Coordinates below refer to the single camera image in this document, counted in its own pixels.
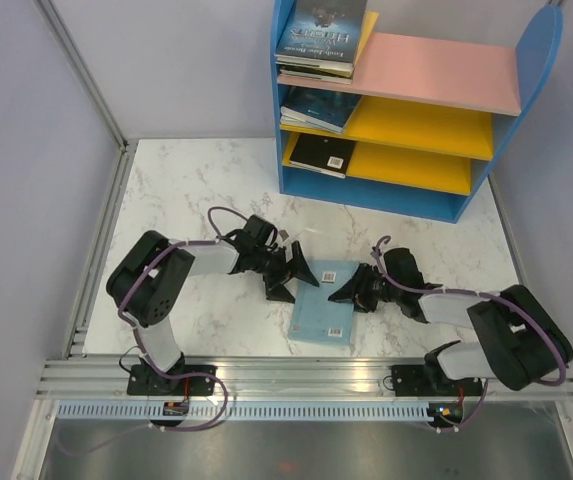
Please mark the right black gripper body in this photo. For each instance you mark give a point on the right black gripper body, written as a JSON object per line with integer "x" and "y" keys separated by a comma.
{"x": 377, "y": 289}

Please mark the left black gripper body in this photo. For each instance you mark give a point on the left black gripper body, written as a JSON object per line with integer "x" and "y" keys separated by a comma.
{"x": 273, "y": 267}

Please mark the light blue thin book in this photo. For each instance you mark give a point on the light blue thin book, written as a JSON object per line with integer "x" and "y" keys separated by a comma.
{"x": 315, "y": 318}

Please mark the black notebook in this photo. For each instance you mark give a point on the black notebook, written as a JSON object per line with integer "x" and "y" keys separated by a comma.
{"x": 326, "y": 155}

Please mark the teal blue book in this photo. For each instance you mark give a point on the teal blue book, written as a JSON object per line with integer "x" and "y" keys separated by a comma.
{"x": 316, "y": 108}

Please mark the dark Wuthering Heights book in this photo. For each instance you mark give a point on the dark Wuthering Heights book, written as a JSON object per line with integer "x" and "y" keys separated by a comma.
{"x": 351, "y": 7}

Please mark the yellow paperback book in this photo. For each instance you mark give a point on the yellow paperback book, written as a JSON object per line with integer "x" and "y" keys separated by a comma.
{"x": 366, "y": 30}

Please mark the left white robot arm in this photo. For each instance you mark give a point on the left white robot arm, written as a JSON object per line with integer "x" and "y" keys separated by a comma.
{"x": 146, "y": 284}

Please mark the blue shelf with coloured boards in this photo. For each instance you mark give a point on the blue shelf with coloured boards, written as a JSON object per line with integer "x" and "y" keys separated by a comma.
{"x": 433, "y": 119}

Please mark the green gold fantasy book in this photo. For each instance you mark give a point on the green gold fantasy book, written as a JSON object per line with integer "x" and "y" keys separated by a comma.
{"x": 301, "y": 72}

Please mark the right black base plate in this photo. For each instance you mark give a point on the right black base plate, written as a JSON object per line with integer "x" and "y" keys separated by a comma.
{"x": 416, "y": 381}

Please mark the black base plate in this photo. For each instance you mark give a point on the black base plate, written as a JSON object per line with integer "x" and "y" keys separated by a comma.
{"x": 416, "y": 381}
{"x": 143, "y": 381}

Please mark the light blue slotted cable duct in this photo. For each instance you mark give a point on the light blue slotted cable duct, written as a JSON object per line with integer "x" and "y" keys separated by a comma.
{"x": 238, "y": 410}

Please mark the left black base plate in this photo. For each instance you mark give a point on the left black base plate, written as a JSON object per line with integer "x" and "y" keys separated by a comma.
{"x": 143, "y": 381}

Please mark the aluminium mounting rail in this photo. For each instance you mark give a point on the aluminium mounting rail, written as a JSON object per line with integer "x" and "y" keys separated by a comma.
{"x": 247, "y": 378}

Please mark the left aluminium frame post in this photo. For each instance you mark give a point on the left aluminium frame post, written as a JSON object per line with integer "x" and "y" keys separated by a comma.
{"x": 65, "y": 40}

